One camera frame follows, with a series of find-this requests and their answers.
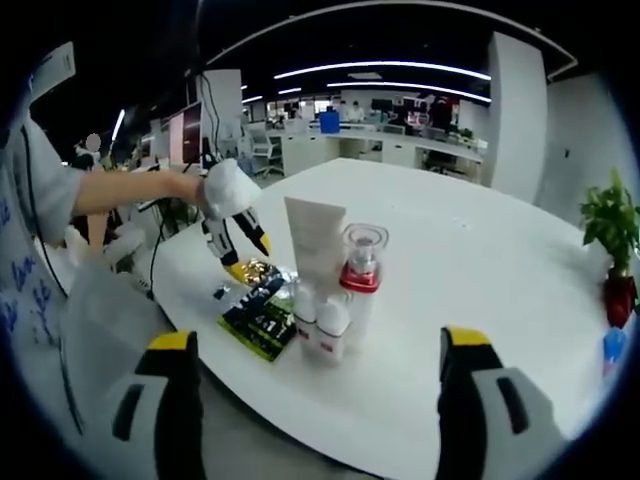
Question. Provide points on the green black skincare sachet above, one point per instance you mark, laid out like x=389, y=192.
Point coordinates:
x=255, y=325

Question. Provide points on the blue tissue pack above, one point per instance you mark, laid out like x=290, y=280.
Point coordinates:
x=615, y=350

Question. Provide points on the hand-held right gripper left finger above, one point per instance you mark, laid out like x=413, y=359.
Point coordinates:
x=165, y=400

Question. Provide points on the gold foil skincare sachet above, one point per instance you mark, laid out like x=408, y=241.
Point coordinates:
x=257, y=270

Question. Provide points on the white skincare tube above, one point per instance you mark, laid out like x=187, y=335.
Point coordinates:
x=315, y=240

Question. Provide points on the skincare pump bottle red collar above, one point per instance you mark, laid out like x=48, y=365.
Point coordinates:
x=362, y=282

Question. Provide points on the clear skincare sachet blue square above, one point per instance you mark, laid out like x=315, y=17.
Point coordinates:
x=222, y=292

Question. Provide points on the long ceiling light strip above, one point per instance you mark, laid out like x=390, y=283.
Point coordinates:
x=380, y=65
x=410, y=87

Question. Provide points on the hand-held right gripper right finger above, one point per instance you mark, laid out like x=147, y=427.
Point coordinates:
x=470, y=400

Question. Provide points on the pink screen monitor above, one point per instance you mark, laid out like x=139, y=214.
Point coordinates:
x=186, y=132

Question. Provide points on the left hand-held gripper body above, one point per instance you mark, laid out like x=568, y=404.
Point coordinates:
x=230, y=187

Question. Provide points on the small white skincare bottle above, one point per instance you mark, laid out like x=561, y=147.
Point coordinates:
x=332, y=340
x=306, y=325

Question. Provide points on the green leafy plant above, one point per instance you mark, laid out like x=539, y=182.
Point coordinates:
x=615, y=220

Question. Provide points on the white mesh chair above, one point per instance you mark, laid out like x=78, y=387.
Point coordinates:
x=115, y=325

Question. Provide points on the blue storage bin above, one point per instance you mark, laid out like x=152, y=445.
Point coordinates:
x=330, y=122

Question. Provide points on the white office chair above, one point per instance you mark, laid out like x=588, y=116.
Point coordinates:
x=265, y=150

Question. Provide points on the white ceiling air vent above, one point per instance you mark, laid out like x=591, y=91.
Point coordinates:
x=52, y=67

